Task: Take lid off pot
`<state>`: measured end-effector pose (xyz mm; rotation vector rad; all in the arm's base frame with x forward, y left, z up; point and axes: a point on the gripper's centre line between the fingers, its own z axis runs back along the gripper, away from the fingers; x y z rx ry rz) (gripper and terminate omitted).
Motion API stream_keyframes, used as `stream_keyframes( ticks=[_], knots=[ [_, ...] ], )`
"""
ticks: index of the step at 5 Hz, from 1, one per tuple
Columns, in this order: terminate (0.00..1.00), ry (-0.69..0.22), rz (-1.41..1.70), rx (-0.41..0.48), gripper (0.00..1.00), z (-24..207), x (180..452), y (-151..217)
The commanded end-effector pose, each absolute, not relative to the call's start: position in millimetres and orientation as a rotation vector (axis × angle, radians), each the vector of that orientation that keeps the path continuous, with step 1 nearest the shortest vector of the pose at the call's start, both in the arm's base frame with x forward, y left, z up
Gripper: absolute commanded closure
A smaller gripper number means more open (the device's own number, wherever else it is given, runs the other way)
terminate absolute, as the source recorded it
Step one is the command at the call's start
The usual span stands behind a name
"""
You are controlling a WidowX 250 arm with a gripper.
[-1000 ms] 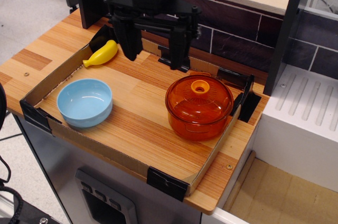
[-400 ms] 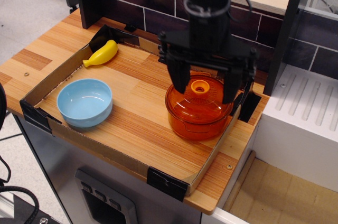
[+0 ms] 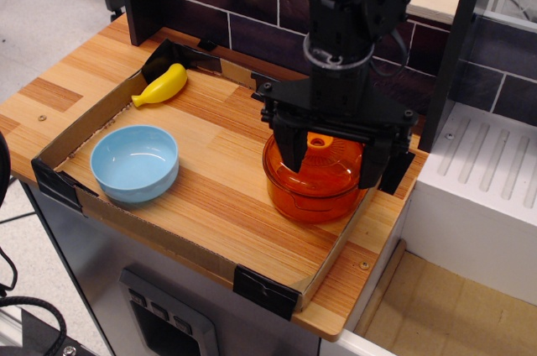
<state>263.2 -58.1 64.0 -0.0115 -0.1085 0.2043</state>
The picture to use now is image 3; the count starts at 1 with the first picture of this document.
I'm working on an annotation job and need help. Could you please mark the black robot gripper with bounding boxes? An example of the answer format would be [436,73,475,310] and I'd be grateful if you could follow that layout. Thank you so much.
[256,51,418,189]

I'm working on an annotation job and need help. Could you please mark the orange transparent pot lid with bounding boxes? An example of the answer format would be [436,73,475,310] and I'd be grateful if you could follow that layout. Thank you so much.
[263,133,363,197]

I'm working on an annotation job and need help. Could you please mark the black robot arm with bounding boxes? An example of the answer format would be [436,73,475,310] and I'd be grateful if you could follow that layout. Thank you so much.
[257,0,418,189]

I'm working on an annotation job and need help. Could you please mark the orange transparent pot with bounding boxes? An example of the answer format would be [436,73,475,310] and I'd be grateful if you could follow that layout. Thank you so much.
[266,175,368,223]

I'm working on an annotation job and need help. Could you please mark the white toy sink drainer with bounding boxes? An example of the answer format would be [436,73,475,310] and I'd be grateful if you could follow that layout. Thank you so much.
[402,104,536,304]

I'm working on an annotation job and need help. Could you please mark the cardboard fence with black tape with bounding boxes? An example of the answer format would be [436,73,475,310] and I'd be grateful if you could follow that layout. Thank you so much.
[31,39,416,322]

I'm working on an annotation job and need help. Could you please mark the yellow toy banana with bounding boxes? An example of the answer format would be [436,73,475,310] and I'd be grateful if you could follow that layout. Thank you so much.
[131,63,188,107]

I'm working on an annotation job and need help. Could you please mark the light blue bowl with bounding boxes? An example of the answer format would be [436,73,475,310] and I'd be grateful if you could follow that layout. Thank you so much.
[90,125,180,203]

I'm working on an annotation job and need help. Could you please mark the grey oven control panel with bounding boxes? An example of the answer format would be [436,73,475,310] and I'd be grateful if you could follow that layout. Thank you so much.
[119,269,220,355]

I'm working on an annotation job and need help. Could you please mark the dark upright post right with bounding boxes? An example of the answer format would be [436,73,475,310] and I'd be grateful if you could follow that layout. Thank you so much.
[418,0,477,153]

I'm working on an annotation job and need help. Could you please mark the black cable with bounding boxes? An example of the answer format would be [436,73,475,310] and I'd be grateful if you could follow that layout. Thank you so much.
[0,131,68,356]

